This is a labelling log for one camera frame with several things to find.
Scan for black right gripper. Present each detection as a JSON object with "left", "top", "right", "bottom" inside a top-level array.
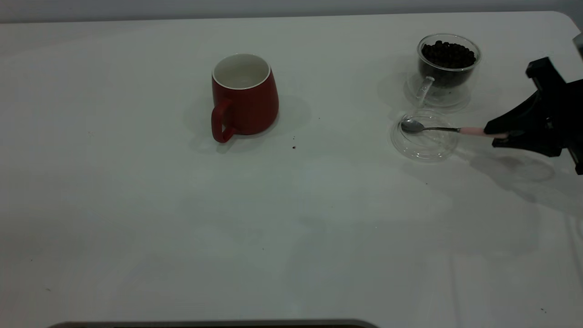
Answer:
[{"left": 484, "top": 57, "right": 583, "bottom": 176}]

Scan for metal spoon with pink handle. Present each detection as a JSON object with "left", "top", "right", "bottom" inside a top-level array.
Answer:
[{"left": 401, "top": 119, "right": 509, "bottom": 138}]

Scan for red ceramic mug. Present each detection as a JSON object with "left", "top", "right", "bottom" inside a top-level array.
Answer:
[{"left": 210, "top": 54, "right": 280, "bottom": 144}]

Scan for dark coffee beans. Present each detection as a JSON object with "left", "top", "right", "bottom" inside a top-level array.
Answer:
[{"left": 420, "top": 40, "right": 477, "bottom": 87}]

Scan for clear glass saucer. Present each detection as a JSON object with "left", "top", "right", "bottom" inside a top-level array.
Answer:
[{"left": 404, "top": 72, "right": 472, "bottom": 110}]

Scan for small clear glass dish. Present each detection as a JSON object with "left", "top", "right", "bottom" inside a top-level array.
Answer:
[{"left": 390, "top": 109, "right": 459, "bottom": 163}]

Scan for clear glass cup with handle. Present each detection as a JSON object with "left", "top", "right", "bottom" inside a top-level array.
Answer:
[{"left": 414, "top": 33, "right": 482, "bottom": 109}]

